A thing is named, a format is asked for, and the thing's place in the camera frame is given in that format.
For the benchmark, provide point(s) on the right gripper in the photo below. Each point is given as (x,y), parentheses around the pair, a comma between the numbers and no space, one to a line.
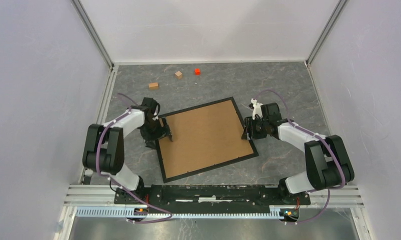
(249,123)

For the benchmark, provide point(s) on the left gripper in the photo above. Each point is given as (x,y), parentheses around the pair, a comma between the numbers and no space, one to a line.
(163,131)

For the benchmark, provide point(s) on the black picture frame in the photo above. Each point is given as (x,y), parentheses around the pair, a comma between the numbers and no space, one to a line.
(253,152)

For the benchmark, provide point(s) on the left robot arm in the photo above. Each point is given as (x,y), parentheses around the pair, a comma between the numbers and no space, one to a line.
(104,149)

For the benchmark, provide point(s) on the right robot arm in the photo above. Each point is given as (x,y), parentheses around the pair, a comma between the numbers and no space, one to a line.
(327,164)

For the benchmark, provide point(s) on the brown wooden block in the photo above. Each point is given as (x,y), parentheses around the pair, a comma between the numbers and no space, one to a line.
(153,86)

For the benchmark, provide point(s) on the light wooden cube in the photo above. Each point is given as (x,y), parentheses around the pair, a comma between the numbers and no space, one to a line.
(179,75)

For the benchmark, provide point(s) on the red cube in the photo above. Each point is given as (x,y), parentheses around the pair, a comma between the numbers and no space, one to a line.
(197,71)

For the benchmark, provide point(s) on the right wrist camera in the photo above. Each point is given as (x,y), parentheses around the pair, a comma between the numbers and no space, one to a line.
(256,109)

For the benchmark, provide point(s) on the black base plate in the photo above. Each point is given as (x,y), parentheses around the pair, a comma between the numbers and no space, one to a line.
(158,195)

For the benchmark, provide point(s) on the aluminium rail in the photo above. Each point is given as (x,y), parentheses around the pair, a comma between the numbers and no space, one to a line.
(100,201)

